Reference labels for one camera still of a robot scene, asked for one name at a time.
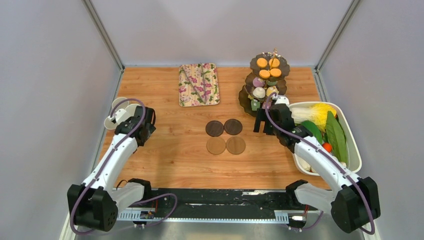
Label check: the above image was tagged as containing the purple cake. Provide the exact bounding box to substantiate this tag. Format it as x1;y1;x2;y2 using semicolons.
252;77;266;88

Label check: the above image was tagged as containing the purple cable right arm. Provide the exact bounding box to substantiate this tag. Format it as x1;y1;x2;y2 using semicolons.
264;92;377;236

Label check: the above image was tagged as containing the cream mug left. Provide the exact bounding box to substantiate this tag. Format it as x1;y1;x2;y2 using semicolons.
103;116;118;130

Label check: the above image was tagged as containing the napa cabbage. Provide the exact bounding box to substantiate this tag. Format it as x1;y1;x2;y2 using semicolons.
290;103;337;132

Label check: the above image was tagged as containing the cream mug far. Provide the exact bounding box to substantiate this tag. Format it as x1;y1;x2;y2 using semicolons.
111;97;129;112

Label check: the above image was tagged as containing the white round cake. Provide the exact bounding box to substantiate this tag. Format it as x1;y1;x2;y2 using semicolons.
252;87;266;99

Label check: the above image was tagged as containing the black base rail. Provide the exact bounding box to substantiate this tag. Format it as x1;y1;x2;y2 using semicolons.
146;188;314;220

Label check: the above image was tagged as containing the yellow cupcake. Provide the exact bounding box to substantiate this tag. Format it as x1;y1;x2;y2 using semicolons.
266;85;279;97

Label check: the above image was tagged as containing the dark round wooden coaster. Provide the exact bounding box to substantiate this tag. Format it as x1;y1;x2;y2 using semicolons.
205;120;224;137

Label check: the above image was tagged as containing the floral rectangular tray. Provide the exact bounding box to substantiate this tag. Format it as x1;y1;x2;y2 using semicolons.
178;63;221;107

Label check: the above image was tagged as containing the white oval vegetable basin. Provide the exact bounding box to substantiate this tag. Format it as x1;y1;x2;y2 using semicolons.
292;102;362;177

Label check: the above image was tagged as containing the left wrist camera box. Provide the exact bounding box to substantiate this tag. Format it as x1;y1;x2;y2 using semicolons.
112;109;131;127

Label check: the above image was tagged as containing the green bok choy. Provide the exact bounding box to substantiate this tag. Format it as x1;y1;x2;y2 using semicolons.
301;120;324;145

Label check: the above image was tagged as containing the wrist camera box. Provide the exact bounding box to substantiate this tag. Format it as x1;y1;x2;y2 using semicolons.
112;109;131;127
274;95;290;106

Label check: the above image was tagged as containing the green cake with panda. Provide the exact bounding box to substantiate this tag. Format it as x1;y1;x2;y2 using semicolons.
250;99;261;112

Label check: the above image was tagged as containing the orange carrot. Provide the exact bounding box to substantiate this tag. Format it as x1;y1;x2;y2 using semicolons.
322;142;333;153

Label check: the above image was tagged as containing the cream mug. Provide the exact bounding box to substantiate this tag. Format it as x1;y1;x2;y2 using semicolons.
111;97;129;112
103;116;118;130

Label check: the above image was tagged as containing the three-tier dark cake stand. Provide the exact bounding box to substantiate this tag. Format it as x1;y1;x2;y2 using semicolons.
238;48;290;117

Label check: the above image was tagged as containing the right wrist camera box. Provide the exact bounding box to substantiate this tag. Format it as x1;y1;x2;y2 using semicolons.
274;95;290;106

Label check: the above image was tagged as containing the round biscuit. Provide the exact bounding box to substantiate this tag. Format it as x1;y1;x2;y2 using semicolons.
268;57;280;69
269;68;282;78
256;57;268;69
259;69;271;79

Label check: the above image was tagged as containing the green round cake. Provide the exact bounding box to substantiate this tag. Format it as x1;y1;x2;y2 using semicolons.
266;80;278;86

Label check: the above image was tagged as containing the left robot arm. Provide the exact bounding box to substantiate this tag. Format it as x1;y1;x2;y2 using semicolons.
67;104;156;233

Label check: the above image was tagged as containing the long dark green leaf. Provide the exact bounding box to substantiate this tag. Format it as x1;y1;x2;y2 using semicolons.
325;111;349;164

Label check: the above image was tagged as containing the light wooden coaster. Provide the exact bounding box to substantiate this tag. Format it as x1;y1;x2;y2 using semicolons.
206;137;226;155
226;136;246;155

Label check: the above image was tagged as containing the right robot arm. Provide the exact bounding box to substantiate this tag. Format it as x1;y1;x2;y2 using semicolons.
255;102;381;235

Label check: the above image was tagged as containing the grey handled mug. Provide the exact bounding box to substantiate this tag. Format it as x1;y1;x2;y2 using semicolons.
124;103;141;116

